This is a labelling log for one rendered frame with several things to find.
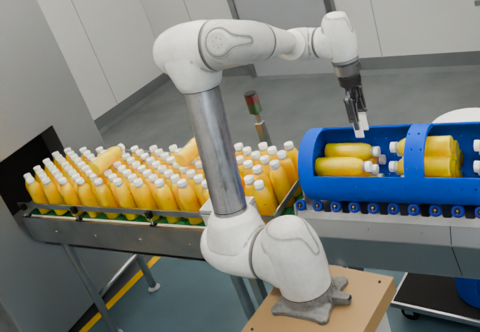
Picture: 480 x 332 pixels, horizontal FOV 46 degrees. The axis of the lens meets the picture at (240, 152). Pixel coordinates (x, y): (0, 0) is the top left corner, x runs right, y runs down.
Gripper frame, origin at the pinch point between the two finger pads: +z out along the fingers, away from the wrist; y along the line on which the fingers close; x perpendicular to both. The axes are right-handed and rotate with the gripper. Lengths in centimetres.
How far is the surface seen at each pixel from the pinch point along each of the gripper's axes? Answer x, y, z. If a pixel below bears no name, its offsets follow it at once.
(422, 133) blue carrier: -20.3, 1.9, 5.2
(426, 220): -18.9, -6.5, 35.9
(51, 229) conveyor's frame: 178, -18, 46
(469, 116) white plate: -26, 49, 25
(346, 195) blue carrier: 8.0, -8.3, 24.4
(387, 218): -4.7, -6.5, 35.9
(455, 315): -13, 24, 114
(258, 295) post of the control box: 50, -26, 64
